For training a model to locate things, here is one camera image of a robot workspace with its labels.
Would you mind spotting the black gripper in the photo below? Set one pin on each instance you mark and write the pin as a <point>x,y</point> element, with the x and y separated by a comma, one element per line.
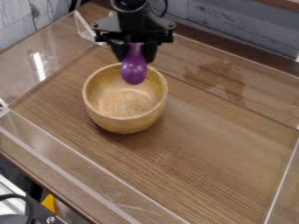
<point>134,26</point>

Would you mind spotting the purple toy eggplant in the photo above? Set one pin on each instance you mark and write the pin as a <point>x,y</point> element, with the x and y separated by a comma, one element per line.
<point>134,65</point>

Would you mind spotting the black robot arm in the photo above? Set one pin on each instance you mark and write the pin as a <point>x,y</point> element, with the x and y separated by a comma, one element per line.
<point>135,4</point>

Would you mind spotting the brown wooden bowl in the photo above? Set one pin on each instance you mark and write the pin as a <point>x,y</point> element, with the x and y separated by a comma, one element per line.
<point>124,108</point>

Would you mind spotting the black and yellow device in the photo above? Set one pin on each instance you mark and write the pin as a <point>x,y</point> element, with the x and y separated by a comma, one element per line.
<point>36,214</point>

